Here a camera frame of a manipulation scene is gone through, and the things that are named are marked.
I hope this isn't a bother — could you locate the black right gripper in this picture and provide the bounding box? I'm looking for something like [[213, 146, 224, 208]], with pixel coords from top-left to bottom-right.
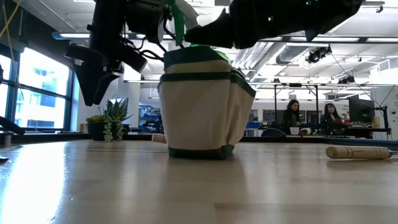
[[184, 0, 312, 50]]

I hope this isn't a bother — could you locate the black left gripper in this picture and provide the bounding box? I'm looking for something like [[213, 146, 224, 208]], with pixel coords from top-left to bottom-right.
[[64, 42, 149, 107]]

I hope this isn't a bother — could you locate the green plastic spray bottle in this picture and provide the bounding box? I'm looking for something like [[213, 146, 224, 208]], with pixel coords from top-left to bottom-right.
[[167, 0, 231, 62]]

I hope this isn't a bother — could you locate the wooden handled garden tool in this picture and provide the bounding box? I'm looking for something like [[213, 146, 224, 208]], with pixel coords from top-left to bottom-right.
[[151, 133, 168, 144]]

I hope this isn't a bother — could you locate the white canvas gardening bag green trim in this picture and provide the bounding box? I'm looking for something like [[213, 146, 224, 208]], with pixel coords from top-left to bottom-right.
[[157, 45, 256, 161]]

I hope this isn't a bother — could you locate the wooden handled garden trowel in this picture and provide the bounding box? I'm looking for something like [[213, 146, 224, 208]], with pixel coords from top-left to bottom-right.
[[325, 145, 398, 161]]

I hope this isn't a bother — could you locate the potted plant in black pot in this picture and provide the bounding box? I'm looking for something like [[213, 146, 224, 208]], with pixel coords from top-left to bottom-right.
[[85, 98, 134, 143]]

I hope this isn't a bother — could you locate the person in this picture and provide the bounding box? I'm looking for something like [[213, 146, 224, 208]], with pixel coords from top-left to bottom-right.
[[320, 103, 346, 131], [282, 99, 302, 135]]

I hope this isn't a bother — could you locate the long ceiling light bar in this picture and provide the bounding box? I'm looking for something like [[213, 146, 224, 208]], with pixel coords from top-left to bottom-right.
[[52, 32, 398, 44]]

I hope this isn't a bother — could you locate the black computer monitor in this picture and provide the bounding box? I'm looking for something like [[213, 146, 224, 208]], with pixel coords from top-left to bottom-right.
[[348, 95, 376, 124]]

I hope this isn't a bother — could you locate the dark office desk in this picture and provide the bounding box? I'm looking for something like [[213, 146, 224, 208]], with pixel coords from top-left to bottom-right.
[[245, 126, 392, 140]]

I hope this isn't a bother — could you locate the black monitor stand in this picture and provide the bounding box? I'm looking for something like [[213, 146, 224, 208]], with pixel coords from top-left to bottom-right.
[[374, 105, 389, 134]]

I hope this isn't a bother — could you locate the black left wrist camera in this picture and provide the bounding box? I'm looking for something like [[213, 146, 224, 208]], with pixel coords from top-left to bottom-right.
[[126, 0, 169, 44]]

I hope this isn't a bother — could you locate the black table edge rail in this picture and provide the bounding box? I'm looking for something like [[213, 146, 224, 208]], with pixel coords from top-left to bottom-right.
[[0, 132, 398, 151]]

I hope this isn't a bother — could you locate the silver ventilation duct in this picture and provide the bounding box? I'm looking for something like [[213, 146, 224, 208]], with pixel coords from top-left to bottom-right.
[[275, 43, 312, 65]]

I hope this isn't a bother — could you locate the dark window frame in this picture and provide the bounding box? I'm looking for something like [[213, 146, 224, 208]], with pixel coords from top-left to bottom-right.
[[0, 46, 75, 131]]

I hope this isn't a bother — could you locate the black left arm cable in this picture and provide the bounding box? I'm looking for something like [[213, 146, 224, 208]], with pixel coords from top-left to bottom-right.
[[0, 116, 25, 135]]

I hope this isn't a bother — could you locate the thin yellow cord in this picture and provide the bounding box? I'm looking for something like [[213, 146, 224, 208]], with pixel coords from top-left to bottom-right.
[[0, 0, 21, 63]]

